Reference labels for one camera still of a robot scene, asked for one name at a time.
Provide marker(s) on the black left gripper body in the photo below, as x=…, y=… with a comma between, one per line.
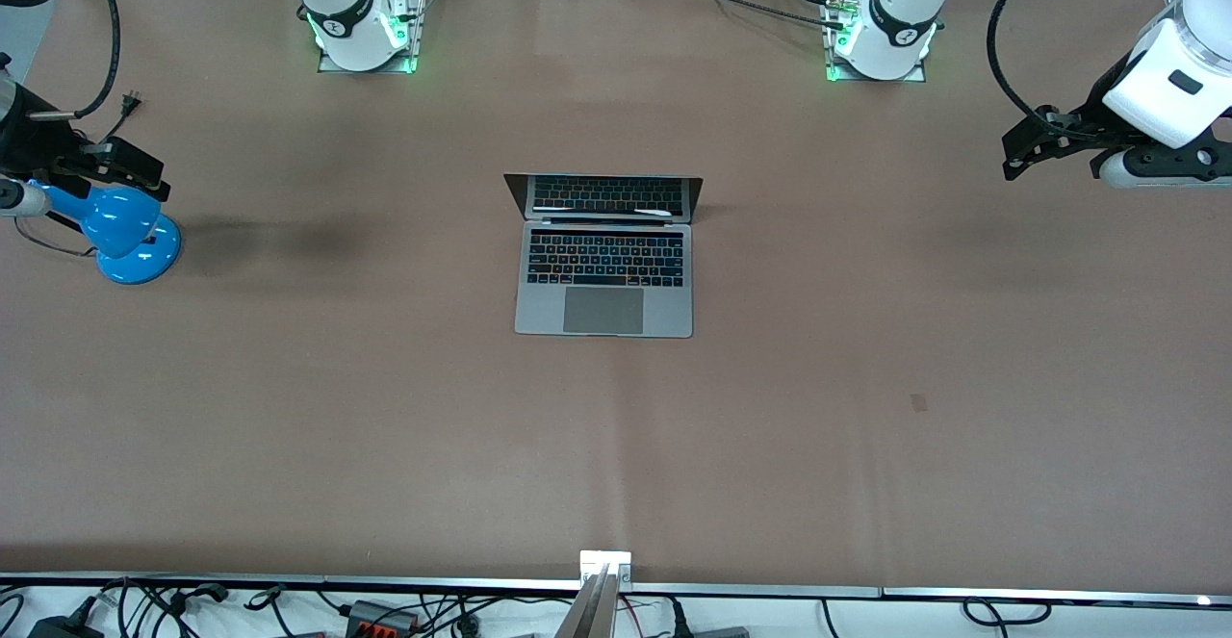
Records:
x=1094, y=115

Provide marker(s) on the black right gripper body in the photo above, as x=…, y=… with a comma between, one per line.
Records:
x=29, y=145

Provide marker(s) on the grey laptop computer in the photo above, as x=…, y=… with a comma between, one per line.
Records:
x=603, y=311

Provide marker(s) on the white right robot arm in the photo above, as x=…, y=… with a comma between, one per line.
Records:
x=346, y=12

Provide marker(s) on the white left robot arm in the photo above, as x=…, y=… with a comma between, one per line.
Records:
x=895, y=22

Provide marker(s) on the blue desk lamp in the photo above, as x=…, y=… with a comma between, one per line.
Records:
x=120, y=234

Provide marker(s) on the black floor plug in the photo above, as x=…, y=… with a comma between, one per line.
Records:
x=197, y=595

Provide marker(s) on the black power adapter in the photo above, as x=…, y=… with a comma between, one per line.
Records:
x=58, y=628

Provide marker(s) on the orange black connector box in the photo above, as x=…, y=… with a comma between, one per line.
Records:
x=380, y=616

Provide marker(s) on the brown table cover sheet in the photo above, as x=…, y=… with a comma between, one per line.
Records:
x=616, y=446

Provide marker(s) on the grey flat box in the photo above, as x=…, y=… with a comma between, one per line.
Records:
x=717, y=632

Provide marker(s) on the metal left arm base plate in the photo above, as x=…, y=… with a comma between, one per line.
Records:
x=835, y=72

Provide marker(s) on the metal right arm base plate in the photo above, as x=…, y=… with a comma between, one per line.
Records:
x=416, y=32

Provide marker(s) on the metal table edge rail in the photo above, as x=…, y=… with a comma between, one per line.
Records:
x=770, y=589

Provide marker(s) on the aluminium camera mount profile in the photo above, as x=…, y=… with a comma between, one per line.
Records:
x=592, y=609

